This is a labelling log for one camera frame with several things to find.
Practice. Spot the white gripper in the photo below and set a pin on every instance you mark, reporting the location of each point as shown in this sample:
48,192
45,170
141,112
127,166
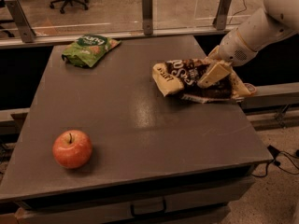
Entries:
234,49

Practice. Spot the metal glass bracket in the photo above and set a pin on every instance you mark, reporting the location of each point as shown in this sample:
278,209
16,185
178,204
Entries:
26,32
147,13
220,20

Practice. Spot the small round tape roll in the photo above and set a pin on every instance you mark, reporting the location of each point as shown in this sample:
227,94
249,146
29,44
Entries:
252,89

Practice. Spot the black drawer handle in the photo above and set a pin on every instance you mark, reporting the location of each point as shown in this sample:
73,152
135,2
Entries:
148,208

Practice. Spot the grey table drawer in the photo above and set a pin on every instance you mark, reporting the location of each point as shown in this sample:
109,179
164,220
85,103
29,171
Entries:
207,205

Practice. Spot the middle metal glass bracket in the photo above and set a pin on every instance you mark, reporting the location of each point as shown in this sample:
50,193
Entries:
147,13

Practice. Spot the left metal glass bracket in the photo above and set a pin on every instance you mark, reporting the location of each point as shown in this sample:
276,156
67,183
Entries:
26,32

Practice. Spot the green rice chip bag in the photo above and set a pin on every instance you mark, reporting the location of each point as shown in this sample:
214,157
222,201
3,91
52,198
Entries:
89,49

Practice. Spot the right metal glass bracket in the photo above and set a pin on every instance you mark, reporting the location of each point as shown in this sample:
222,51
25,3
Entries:
220,20

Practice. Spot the brown sea salt chip bag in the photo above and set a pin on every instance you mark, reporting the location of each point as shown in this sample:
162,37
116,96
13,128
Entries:
179,78

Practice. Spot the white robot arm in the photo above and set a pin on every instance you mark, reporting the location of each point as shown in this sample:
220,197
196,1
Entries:
276,20

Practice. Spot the red apple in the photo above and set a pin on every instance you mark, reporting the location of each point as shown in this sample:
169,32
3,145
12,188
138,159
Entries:
72,149

